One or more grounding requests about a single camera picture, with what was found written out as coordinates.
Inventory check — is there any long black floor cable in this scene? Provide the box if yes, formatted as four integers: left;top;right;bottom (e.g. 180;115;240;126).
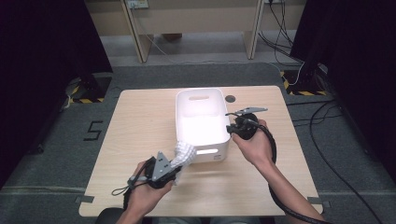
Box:
309;101;384;224

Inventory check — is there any black gripper cable with loop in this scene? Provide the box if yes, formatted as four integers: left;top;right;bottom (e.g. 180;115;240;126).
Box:
111;161;149;213

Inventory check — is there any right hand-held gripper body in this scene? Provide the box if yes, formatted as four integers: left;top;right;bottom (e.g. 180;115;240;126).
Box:
234;106;269;140

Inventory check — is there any bundle of black cables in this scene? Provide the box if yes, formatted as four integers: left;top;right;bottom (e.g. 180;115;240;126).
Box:
258;0;304;64

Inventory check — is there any white plastic bin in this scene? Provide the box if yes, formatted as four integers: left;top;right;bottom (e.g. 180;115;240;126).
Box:
175;88;232;163

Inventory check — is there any black curtain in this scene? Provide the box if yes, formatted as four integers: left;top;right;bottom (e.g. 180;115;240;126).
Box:
0;0;114;188
290;0;396;185

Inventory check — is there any white knitted cloth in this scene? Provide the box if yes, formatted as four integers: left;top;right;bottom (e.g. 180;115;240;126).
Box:
169;140;198;185

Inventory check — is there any thick black sleeved cable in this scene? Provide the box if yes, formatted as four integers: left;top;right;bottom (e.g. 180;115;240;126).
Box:
248;119;340;224

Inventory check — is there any person's right hand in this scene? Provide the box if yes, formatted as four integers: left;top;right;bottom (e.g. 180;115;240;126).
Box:
232;119;276;167

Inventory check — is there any beige wooden desk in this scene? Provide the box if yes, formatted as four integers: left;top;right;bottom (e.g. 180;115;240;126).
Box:
84;0;307;64

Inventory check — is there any black office chair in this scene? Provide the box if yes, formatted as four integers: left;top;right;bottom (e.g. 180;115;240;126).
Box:
94;208;125;224

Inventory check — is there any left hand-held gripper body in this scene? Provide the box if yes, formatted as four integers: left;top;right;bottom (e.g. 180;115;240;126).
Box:
144;151;183;189

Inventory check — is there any black stand base striped tape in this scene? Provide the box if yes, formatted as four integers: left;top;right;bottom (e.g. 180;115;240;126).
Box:
279;62;328;96
66;73;113;105

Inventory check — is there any person's left hand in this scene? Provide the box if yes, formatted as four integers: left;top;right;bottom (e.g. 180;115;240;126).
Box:
125;160;174;218

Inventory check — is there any grey tape strip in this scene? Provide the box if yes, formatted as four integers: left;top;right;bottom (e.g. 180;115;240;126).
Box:
307;196;331;208
74;195;95;204

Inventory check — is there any white power strip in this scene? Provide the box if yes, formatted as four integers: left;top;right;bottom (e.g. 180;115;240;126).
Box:
126;0;149;9

